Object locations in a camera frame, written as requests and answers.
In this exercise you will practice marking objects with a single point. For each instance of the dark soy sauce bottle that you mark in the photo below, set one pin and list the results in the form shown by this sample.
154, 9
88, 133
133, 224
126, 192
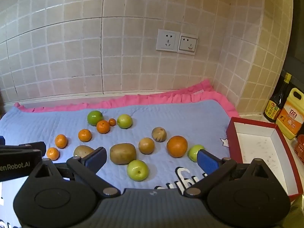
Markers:
276, 104

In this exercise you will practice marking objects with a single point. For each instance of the yellow detergent jug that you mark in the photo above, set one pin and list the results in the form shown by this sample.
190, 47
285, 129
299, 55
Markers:
291, 116

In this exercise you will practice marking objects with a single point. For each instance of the blue blanket with pink ruffle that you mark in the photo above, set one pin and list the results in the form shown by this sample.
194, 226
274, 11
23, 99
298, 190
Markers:
47, 123

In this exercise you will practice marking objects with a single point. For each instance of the large brown kiwi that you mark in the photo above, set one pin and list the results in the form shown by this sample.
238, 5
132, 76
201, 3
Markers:
122, 153

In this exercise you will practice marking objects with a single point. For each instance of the dark green apple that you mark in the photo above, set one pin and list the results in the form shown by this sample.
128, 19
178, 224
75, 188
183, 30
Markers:
95, 117

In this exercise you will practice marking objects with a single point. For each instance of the white wall socket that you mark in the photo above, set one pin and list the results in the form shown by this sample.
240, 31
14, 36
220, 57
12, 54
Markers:
167, 40

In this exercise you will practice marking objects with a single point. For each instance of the striped brown round fruit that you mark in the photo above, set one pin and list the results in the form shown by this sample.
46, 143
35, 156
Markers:
159, 134

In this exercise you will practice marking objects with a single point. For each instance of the red box with white inside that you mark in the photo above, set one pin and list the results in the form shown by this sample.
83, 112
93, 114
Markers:
258, 144

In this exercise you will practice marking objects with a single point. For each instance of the cream-trimmed wall socket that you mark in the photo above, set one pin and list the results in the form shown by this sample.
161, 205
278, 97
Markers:
188, 45

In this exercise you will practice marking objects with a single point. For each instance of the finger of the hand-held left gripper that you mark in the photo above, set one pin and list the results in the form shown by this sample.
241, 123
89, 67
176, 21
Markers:
2, 140
33, 146

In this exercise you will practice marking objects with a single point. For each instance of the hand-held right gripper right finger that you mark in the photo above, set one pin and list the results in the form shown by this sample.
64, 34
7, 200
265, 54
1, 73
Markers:
206, 162

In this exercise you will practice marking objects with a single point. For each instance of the small brown kiwi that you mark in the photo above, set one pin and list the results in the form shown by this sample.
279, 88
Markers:
82, 150

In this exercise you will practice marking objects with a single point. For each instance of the tiny orange kumquat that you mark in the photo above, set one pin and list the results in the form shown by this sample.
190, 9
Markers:
112, 122

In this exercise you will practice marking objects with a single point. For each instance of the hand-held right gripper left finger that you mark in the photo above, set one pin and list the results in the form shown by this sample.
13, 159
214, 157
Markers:
96, 159

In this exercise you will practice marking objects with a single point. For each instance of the orange mandarin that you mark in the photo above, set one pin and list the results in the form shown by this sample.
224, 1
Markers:
103, 126
84, 135
61, 141
52, 153

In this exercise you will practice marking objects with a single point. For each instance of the large orange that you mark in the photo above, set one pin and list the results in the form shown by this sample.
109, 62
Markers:
177, 146

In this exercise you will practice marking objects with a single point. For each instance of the yellow-green apple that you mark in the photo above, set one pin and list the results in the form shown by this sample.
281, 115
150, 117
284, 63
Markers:
192, 153
137, 170
124, 121

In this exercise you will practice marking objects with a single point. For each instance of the dark window with frame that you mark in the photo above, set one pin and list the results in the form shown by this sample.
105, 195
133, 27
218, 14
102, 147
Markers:
296, 61

